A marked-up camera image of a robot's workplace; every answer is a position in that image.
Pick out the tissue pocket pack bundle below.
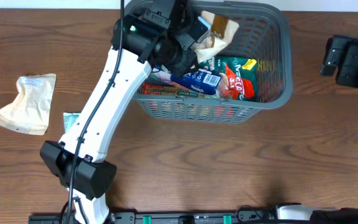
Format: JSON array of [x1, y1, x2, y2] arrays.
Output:
[[150, 67, 229, 98]]

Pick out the orange spaghetti packet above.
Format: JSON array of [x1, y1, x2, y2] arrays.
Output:
[[140, 83, 239, 100]]

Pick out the beige brown foil pouch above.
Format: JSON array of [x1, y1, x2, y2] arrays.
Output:
[[191, 11, 239, 63]]

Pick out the green instant coffee bag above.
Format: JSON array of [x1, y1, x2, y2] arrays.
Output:
[[200, 55, 258, 101]]

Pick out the small teal sachet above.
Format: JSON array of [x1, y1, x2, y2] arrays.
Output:
[[63, 112, 80, 133]]

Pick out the plain beige paper pouch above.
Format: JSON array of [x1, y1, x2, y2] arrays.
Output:
[[0, 73, 57, 136]]

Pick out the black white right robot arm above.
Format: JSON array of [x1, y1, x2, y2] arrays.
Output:
[[270, 35, 358, 224]]

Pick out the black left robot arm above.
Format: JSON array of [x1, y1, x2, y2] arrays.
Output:
[[40, 0, 208, 223]]

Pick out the dark grey plastic basket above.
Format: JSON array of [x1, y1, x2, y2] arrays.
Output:
[[134, 1, 293, 123]]

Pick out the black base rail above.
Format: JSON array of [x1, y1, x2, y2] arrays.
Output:
[[28, 210, 358, 224]]

